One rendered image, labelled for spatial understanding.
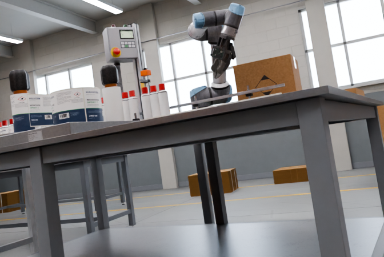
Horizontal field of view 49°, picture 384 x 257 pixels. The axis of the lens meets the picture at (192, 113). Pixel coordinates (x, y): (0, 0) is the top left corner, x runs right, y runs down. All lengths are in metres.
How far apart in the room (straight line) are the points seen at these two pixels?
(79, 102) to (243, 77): 0.89
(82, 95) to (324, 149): 0.99
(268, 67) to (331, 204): 1.20
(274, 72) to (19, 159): 1.24
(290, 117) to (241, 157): 6.72
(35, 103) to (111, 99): 0.34
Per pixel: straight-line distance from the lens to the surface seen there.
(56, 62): 9.97
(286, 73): 2.15
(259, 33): 7.86
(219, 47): 2.01
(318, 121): 1.08
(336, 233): 1.11
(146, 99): 2.26
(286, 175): 6.52
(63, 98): 1.72
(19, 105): 1.97
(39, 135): 1.66
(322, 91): 1.04
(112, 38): 2.48
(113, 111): 2.01
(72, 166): 3.92
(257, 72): 2.18
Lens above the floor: 0.73
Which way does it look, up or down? 5 degrees up
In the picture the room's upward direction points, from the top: 8 degrees counter-clockwise
